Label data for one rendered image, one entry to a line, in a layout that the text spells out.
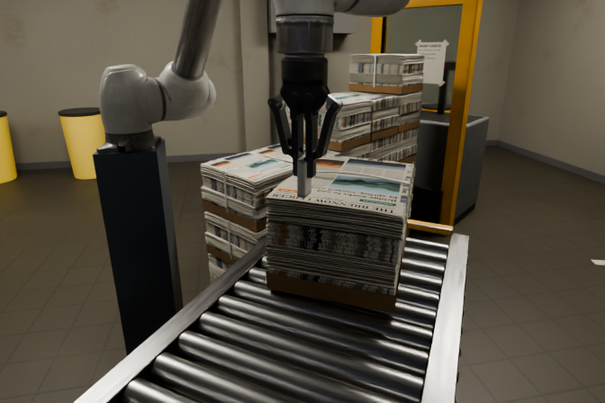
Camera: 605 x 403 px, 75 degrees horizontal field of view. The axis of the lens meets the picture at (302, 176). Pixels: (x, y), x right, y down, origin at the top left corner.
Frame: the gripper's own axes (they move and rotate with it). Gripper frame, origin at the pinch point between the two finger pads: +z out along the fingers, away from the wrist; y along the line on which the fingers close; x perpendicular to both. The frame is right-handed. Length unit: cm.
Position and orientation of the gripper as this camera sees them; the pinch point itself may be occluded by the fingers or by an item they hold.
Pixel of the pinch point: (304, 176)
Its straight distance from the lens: 69.2
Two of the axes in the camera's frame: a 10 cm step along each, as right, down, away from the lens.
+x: -4.1, 2.9, -8.7
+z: 0.0, 9.5, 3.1
